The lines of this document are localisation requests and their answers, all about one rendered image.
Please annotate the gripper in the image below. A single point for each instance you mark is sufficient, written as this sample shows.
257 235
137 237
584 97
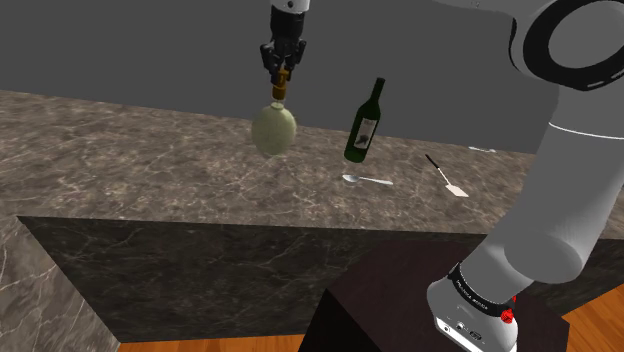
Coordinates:
287 28

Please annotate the round pale green flask bottle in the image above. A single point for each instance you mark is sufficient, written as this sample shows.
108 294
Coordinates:
274 129

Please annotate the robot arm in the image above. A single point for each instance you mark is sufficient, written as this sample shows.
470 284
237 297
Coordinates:
560 204

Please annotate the dark green wine bottle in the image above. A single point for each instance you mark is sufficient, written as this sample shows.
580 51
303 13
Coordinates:
363 131

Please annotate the silver spoon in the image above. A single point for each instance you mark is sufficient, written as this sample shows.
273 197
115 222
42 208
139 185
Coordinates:
352 179

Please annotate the small silver utensil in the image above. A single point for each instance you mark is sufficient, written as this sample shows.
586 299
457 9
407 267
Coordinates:
481 149

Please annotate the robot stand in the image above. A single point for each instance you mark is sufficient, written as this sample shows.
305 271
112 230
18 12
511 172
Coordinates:
380 302

